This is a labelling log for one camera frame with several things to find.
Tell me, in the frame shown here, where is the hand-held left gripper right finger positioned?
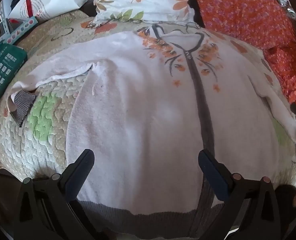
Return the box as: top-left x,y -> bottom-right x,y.
198,149 -> 281,240

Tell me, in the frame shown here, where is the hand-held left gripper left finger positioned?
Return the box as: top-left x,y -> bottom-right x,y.
13,149 -> 96,240

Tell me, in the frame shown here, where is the pale pink zip jacket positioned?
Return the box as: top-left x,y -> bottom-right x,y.
7,26 -> 296,238

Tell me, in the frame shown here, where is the quilted heart-print blanket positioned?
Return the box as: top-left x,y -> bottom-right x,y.
0,10 -> 296,180

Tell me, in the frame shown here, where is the orange floral cloth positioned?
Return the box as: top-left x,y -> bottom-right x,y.
188,0 -> 296,108

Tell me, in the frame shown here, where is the green plastic package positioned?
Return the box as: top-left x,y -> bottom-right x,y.
0,42 -> 28,103

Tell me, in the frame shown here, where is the teal box with shapes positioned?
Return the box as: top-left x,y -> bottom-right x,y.
0,16 -> 38,46

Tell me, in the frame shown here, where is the grey perforated strip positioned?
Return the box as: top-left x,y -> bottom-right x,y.
0,0 -> 10,37

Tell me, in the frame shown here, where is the white floral pillow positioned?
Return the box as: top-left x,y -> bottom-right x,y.
88,0 -> 201,29

